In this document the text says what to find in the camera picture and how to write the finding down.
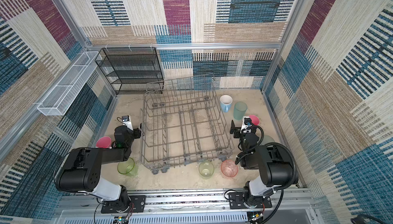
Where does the black mesh shelf unit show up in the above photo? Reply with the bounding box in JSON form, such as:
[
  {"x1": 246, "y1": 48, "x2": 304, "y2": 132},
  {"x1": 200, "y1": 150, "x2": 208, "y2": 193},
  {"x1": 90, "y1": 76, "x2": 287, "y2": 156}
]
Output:
[{"x1": 95, "y1": 47, "x2": 164, "y2": 95}]

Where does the magenta pink cup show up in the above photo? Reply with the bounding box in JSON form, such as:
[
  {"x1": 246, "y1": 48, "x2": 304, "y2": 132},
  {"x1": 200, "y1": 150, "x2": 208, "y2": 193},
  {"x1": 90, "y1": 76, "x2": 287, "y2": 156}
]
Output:
[{"x1": 249, "y1": 115, "x2": 260, "y2": 125}]

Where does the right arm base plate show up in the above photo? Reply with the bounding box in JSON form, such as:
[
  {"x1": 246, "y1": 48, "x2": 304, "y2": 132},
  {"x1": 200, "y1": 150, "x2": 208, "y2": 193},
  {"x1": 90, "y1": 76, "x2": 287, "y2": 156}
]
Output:
[{"x1": 225, "y1": 191, "x2": 272, "y2": 209}]

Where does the grey wire dish rack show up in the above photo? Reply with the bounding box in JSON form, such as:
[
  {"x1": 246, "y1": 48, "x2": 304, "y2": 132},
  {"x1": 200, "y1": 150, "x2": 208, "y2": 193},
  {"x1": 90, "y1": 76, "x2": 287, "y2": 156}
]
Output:
[{"x1": 139, "y1": 74, "x2": 234, "y2": 174}]

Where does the pink translucent cup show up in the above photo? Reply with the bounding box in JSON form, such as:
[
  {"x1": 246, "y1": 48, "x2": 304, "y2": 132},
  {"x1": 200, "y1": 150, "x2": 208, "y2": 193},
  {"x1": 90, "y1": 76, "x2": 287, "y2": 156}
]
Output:
[{"x1": 221, "y1": 160, "x2": 238, "y2": 178}]

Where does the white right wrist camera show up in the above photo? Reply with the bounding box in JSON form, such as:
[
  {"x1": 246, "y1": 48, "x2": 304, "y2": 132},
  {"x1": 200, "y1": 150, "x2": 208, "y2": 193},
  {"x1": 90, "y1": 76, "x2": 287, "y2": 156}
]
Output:
[{"x1": 241, "y1": 116, "x2": 253, "y2": 135}]

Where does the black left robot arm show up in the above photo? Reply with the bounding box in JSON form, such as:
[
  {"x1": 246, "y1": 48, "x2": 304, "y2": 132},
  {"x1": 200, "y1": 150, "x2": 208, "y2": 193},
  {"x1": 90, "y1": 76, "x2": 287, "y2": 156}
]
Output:
[{"x1": 54, "y1": 125, "x2": 143, "y2": 214}]

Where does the teal translucent cup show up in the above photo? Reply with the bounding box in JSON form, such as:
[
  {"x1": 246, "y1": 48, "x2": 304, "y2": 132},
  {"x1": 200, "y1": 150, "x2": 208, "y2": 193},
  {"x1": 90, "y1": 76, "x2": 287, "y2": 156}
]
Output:
[{"x1": 233, "y1": 102, "x2": 248, "y2": 120}]

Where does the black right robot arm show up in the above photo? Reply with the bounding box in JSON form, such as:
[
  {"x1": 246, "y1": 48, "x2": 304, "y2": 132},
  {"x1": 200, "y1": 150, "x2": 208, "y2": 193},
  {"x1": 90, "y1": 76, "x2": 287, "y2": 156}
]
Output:
[{"x1": 228, "y1": 117, "x2": 298, "y2": 209}]

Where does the aluminium front rail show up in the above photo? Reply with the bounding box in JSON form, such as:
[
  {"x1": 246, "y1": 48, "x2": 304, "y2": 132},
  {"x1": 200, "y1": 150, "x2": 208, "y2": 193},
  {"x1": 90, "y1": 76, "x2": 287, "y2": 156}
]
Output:
[{"x1": 51, "y1": 188, "x2": 323, "y2": 224}]

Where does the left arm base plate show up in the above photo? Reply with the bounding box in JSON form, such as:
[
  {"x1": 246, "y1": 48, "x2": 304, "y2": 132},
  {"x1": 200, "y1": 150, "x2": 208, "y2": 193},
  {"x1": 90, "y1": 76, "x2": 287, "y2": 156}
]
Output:
[{"x1": 100, "y1": 195, "x2": 146, "y2": 214}]

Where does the white wire wall basket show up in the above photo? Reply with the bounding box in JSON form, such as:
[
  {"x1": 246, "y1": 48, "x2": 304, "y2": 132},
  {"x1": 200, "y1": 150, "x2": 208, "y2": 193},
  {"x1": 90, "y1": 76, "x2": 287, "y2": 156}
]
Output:
[{"x1": 37, "y1": 52, "x2": 98, "y2": 116}]

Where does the teal cup near right wall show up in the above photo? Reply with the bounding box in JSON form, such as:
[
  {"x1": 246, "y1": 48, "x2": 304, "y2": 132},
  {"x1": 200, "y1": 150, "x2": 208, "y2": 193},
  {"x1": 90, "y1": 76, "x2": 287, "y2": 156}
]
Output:
[{"x1": 261, "y1": 135, "x2": 275, "y2": 145}]

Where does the light blue mug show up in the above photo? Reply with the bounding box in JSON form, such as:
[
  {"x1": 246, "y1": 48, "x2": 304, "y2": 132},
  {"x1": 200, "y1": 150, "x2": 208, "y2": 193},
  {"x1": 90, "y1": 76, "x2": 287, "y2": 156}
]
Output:
[{"x1": 220, "y1": 95, "x2": 233, "y2": 113}]

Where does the pink plastic cup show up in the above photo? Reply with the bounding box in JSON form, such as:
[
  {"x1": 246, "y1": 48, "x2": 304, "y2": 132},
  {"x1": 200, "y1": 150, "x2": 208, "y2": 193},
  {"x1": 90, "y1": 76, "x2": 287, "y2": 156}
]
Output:
[{"x1": 95, "y1": 137, "x2": 112, "y2": 149}]

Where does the green translucent cup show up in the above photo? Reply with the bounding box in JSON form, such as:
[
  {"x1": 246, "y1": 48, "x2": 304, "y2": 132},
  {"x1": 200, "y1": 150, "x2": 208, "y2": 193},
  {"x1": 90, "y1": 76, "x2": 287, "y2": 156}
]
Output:
[{"x1": 117, "y1": 157, "x2": 138, "y2": 177}]

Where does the yellow-green translucent cup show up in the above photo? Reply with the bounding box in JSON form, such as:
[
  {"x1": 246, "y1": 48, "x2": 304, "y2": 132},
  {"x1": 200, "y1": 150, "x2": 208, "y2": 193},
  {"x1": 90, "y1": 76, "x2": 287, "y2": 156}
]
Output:
[{"x1": 199, "y1": 161, "x2": 215, "y2": 179}]

